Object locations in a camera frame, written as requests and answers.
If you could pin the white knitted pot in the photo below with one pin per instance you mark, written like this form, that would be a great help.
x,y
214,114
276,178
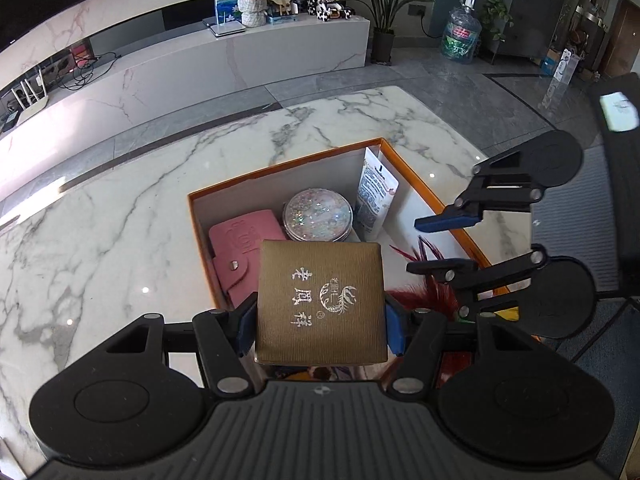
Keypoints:
x,y
251,12

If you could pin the red feather shuttlecock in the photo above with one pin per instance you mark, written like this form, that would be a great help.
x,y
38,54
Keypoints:
x,y
425,300

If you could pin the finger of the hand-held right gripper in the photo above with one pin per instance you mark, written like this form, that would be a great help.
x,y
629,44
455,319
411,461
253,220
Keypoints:
x,y
440,266
445,221

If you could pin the white hand cream tube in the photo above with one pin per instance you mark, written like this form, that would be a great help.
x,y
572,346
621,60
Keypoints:
x,y
375,195

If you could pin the white marble desktop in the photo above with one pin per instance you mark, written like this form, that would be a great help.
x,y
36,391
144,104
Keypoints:
x,y
125,210

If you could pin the grey metal cabinet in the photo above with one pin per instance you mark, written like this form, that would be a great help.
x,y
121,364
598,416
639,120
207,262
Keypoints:
x,y
535,10

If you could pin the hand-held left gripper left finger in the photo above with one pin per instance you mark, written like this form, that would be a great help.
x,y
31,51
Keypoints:
x,y
247,325

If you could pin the long-leaf potted plant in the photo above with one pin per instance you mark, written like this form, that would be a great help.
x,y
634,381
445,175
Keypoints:
x,y
382,47

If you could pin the cow pattern toy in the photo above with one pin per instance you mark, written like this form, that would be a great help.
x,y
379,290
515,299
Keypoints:
x,y
325,9

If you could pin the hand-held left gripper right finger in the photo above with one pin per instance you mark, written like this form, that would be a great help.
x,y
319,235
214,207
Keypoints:
x,y
395,327

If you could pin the red box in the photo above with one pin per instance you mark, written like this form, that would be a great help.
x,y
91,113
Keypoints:
x,y
80,54

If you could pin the white marble TV console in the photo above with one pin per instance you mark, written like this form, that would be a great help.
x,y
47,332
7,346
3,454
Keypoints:
x,y
250,55

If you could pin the round glitter compact mirror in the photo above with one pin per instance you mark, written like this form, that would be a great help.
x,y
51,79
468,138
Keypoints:
x,y
317,215

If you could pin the large water jug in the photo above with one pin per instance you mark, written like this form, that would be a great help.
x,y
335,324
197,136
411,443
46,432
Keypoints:
x,y
460,35

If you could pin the white router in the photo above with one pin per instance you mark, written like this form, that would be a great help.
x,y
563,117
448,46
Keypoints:
x,y
32,105

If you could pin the orange box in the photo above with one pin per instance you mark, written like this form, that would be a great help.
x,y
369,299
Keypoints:
x,y
320,170

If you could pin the brown wooden door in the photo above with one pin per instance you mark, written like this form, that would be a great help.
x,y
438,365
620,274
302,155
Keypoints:
x,y
622,40

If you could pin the brown gift box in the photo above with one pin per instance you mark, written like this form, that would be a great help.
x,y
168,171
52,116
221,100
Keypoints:
x,y
320,320

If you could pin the pink card wallet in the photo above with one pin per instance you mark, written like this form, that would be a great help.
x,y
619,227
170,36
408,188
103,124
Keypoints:
x,y
235,245

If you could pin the silver laptop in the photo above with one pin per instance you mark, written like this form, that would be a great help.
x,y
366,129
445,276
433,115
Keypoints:
x,y
225,27

